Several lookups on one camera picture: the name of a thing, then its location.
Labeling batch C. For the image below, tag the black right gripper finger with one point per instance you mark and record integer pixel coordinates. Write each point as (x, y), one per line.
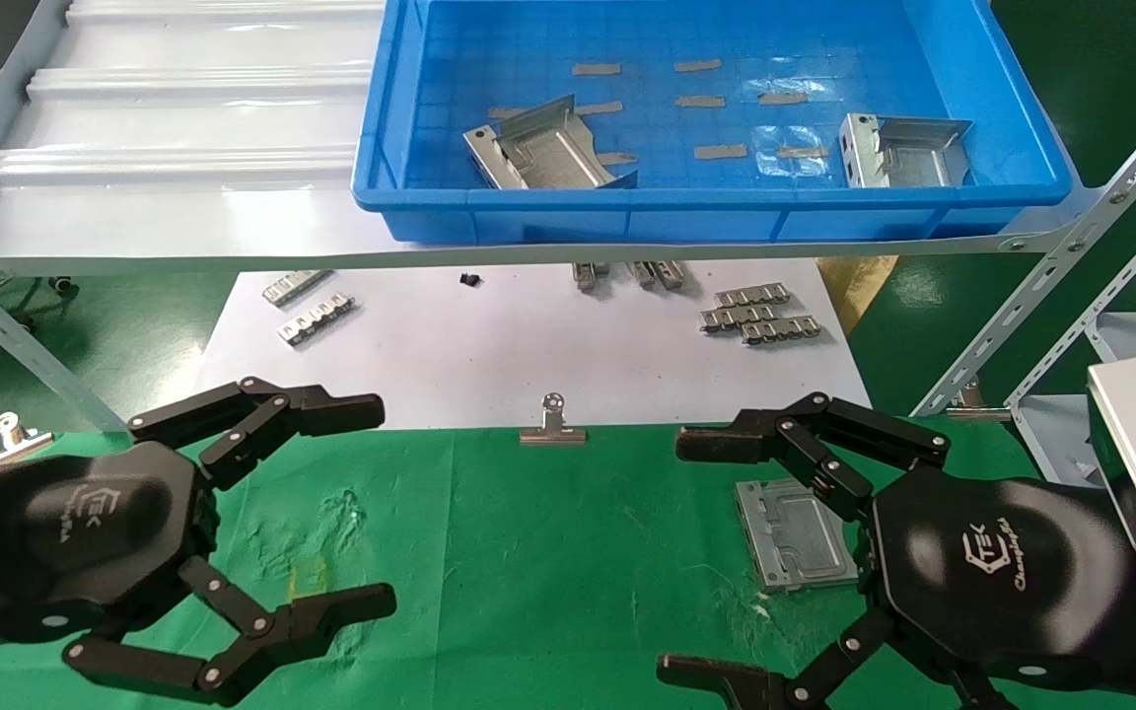
(726, 441)

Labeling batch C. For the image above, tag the white paper sheet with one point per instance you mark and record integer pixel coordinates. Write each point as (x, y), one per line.
(479, 345)

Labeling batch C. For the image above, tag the perforated grey diagonal strut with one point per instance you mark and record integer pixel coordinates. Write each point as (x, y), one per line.
(1110, 296)
(1051, 266)
(26, 345)

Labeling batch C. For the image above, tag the white corrugated plastic sheet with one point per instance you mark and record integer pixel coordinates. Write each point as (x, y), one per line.
(183, 118)

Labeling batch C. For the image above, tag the black caster wheel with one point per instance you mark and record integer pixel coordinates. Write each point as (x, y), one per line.
(62, 287)

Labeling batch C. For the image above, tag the sheet metal bracket tall flange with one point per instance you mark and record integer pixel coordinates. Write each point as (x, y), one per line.
(553, 158)

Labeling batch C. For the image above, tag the small boxy sheet metal bracket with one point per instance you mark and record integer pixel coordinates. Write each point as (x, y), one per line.
(908, 163)

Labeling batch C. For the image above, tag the silver binder clip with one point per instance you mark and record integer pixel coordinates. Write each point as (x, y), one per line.
(553, 434)
(972, 406)
(11, 436)

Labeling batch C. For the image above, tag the notched sheet metal bracket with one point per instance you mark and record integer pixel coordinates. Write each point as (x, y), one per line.
(795, 537)

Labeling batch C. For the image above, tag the clear plastic film patch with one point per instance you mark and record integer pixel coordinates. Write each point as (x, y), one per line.
(790, 166)

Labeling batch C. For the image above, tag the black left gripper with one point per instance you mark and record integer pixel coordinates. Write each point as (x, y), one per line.
(85, 523)

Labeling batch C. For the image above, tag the brown cardboard piece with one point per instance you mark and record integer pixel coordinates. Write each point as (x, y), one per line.
(859, 286)

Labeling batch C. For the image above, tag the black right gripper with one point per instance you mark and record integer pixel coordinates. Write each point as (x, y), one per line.
(992, 572)

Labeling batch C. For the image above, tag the brown tape strip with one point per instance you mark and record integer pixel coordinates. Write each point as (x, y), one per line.
(598, 69)
(504, 112)
(600, 108)
(617, 158)
(783, 99)
(701, 101)
(803, 152)
(698, 65)
(721, 152)

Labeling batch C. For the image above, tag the green cloth mat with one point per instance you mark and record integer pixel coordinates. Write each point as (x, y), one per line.
(548, 552)

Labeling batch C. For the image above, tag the blue plastic bin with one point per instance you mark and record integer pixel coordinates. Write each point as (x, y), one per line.
(489, 212)

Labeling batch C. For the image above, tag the slotted metal strip part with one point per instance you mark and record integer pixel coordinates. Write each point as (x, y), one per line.
(317, 320)
(669, 275)
(586, 276)
(736, 317)
(752, 295)
(294, 287)
(641, 274)
(781, 330)

